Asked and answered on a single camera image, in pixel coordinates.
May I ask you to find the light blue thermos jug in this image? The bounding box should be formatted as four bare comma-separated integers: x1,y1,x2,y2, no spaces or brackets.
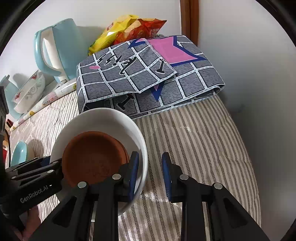
1,75,21,120

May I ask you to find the orange chips bag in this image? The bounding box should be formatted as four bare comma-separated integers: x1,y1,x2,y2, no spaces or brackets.
113,19,167,45

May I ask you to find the large white bowl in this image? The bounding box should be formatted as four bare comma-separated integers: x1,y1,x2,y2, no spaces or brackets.
50,108,148,215

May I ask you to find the striped quilted table cover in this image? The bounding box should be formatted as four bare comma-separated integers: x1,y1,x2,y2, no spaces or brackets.
10,92,261,240

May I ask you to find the rolled fruit-print sheet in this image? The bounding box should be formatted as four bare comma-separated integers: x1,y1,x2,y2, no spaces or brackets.
10,78,77,132

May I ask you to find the light blue electric kettle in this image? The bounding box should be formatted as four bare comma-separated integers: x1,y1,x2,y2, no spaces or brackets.
34,18,88,83

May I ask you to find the white patterned bowl lower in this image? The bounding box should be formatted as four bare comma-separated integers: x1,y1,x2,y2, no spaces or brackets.
13,72,46,114

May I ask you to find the person's left hand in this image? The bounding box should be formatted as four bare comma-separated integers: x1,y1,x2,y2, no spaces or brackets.
15,206,41,241

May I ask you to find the brown wooden door frame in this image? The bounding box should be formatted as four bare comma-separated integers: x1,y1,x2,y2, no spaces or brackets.
180,0,199,45

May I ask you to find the brown clay bowl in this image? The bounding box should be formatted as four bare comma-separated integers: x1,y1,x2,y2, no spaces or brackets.
62,131,122,187
112,138,130,164

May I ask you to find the blue plastic plate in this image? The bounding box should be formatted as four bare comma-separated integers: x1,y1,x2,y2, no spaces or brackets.
11,141,28,166

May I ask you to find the yellow chips bag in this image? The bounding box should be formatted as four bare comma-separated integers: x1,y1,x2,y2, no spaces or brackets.
88,15,138,56

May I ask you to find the floral white bowl upper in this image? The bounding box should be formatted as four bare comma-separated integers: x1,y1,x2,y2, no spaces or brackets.
12,70,40,103

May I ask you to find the grey checked folded cloth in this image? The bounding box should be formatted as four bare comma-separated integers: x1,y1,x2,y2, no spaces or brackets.
76,35,225,118

